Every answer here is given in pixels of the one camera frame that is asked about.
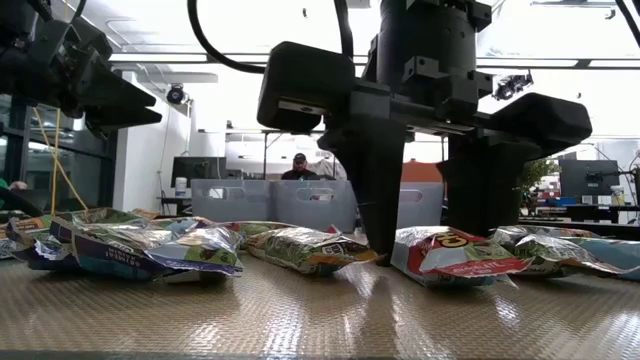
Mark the black background desk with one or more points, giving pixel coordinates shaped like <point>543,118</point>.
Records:
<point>590,215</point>

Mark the white draped cloth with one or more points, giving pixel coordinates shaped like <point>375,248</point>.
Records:
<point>332,170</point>

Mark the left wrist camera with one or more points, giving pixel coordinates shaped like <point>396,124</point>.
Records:
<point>92,40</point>

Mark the red chocolate chip granola bar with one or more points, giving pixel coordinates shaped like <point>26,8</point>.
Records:
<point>450,255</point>
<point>260,227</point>

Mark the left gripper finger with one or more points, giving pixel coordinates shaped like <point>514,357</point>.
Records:
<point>115,120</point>
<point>115,92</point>

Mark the person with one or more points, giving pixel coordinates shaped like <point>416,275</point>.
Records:
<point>299,172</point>
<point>17,185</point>

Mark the orange partition panel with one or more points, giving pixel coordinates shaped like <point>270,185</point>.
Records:
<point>420,172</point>

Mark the green snack bag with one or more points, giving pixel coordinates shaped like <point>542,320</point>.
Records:
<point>545,252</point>

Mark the potted green plant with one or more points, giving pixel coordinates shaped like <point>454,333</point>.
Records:
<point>540,172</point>

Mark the white plastic jar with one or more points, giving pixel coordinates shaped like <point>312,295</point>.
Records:
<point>181,187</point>

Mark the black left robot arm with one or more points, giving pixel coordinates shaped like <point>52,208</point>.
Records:
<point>20,60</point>

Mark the blue oatmeal raisin granola bar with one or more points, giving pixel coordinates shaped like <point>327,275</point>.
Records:
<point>40,252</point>
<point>110,260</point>
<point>200,252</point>

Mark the grey-bordered silicone baking mat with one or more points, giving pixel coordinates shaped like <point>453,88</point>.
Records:
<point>320,320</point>

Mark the black monitor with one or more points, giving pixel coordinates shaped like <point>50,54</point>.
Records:
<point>575,177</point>
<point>197,172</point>

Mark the black ceiling spotlight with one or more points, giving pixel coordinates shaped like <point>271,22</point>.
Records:
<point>175,95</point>
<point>510,86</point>

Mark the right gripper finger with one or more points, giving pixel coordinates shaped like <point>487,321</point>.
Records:
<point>375,175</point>
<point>480,190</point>

